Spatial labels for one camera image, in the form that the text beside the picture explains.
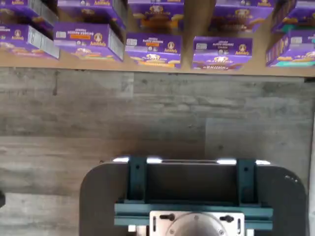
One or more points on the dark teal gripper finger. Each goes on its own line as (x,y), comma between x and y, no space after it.
(246,183)
(137,182)

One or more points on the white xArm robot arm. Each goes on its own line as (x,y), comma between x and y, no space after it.
(197,227)

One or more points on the wooden shelf board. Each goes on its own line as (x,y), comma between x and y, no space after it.
(157,71)

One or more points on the purple Annie's snack box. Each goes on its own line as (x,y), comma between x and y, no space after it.
(152,44)
(236,19)
(14,16)
(155,1)
(86,2)
(41,7)
(221,46)
(83,13)
(243,2)
(81,34)
(157,17)
(17,37)

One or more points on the purple Annie's box teal accent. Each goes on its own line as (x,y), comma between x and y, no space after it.
(300,14)
(295,49)

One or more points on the black rounded object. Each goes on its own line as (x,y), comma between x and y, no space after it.
(2,199)

